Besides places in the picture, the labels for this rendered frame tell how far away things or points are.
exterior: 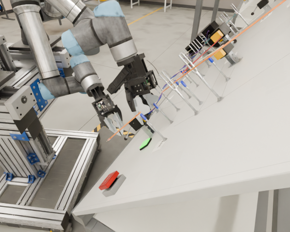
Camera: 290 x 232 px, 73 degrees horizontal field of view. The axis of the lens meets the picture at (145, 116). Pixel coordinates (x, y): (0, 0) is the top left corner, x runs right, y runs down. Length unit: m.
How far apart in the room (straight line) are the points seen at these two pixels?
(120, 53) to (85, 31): 0.11
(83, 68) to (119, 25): 0.29
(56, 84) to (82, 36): 0.34
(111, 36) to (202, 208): 0.71
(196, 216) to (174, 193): 0.56
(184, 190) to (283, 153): 0.13
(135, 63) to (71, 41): 0.19
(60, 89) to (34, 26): 0.24
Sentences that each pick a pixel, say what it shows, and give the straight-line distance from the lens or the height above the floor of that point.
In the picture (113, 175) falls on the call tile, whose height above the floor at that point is 1.13.
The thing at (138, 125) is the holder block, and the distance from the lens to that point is 0.68.
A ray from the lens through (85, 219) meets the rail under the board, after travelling 0.83.
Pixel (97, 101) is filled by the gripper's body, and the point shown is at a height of 1.16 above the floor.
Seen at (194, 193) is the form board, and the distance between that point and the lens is 0.29.
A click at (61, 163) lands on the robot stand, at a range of 1.84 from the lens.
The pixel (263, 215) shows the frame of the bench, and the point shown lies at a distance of 0.96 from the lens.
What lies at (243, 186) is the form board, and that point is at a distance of 0.25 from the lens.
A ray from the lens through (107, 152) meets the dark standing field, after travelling 2.08.
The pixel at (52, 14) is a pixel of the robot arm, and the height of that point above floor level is 1.31.
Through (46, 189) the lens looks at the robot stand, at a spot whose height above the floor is 0.21.
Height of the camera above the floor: 1.58
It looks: 40 degrees down
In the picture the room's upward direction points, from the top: straight up
